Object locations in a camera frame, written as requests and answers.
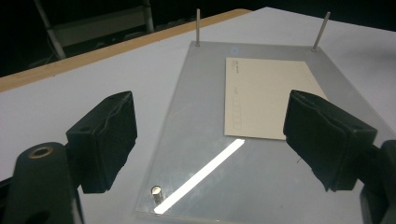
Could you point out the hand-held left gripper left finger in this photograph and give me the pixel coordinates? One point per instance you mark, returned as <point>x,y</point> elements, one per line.
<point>104,140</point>

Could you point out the grey metal stand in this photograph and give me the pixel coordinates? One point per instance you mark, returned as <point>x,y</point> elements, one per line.
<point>102,26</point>

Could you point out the short silver metal standoff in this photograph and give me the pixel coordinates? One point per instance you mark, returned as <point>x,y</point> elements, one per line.
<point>157,195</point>

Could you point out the tall thin metal post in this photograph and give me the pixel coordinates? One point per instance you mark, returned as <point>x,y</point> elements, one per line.
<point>321,31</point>
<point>198,28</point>

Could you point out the beige postcard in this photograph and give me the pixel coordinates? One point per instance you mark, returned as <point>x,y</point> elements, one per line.
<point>258,93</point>

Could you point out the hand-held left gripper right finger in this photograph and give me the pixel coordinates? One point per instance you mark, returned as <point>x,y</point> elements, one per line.
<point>323,140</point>

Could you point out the clear acrylic frame panel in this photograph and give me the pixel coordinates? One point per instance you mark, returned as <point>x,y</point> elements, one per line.
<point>193,124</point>

